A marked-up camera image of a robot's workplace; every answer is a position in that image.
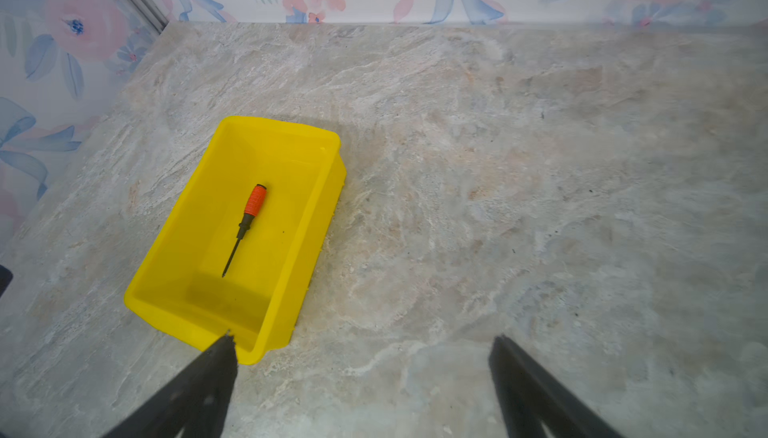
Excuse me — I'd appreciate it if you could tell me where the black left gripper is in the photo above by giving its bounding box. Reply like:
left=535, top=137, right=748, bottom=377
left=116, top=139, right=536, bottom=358
left=0, top=266, right=13, bottom=296

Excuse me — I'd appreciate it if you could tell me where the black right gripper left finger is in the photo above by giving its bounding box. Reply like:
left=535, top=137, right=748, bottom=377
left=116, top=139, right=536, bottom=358
left=106, top=334, right=238, bottom=437

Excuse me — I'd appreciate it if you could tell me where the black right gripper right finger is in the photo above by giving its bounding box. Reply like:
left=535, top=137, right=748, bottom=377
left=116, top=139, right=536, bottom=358
left=489, top=335, right=621, bottom=438

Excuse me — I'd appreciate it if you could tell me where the orange black screwdriver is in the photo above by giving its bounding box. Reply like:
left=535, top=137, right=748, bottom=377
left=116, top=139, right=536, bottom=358
left=221, top=184, right=267, bottom=277

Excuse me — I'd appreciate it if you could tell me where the yellow plastic bin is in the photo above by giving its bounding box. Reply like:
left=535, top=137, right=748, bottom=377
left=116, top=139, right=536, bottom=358
left=124, top=116, right=346, bottom=365

